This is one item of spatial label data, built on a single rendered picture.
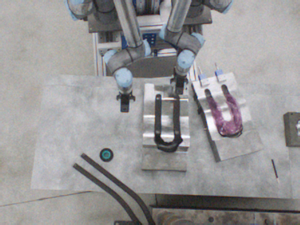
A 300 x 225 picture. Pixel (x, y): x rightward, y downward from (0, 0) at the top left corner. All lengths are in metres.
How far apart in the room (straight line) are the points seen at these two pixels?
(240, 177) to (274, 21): 1.88
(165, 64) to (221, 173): 1.15
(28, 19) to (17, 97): 0.77
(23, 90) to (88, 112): 1.15
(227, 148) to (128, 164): 0.57
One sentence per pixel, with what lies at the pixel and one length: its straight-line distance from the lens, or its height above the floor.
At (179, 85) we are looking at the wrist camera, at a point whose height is 1.06.
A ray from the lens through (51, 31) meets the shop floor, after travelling 3.12.
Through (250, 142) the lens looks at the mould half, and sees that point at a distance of 1.84.
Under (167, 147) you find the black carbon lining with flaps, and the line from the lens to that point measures 1.77.
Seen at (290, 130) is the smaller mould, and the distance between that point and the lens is 1.99.
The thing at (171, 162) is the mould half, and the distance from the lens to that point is 1.77.
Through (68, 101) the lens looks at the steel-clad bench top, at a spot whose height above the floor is 0.80.
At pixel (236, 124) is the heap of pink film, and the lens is 1.85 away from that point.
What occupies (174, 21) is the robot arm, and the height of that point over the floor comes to 1.33.
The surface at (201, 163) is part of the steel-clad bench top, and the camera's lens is 1.86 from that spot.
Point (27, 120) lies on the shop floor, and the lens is 2.85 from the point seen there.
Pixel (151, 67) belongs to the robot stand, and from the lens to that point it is 2.63.
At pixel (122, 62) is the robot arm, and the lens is 1.47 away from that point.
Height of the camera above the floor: 2.61
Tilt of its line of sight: 75 degrees down
